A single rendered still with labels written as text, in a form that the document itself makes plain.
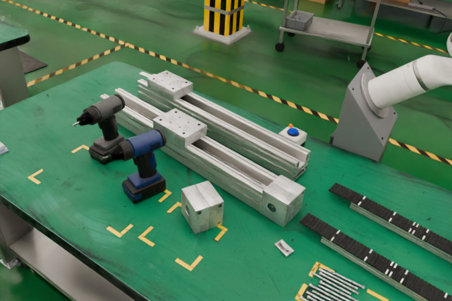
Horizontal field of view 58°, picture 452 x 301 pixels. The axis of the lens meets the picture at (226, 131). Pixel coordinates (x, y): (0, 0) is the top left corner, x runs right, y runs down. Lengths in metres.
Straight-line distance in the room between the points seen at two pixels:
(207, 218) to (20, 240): 1.10
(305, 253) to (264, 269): 0.14
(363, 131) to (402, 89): 0.20
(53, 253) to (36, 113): 0.61
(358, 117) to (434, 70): 0.29
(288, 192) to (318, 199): 0.17
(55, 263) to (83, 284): 0.17
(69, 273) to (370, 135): 1.32
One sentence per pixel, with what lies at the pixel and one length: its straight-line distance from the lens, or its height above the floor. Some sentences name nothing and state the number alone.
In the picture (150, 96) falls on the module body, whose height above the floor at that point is 0.82.
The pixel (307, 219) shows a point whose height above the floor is 0.81.
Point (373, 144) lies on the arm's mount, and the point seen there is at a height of 0.84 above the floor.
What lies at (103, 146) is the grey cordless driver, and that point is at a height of 0.85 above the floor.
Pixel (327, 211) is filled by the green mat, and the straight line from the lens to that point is 1.35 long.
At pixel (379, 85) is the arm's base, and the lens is 1.60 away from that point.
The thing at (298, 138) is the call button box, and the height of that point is 0.84.
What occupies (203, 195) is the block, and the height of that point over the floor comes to 0.87.
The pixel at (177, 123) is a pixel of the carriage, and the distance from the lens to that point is 1.42.
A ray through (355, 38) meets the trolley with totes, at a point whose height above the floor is 0.26.
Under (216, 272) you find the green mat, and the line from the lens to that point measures 1.13.
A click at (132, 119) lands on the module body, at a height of 0.84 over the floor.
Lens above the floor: 1.70
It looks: 35 degrees down
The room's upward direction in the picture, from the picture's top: 4 degrees clockwise
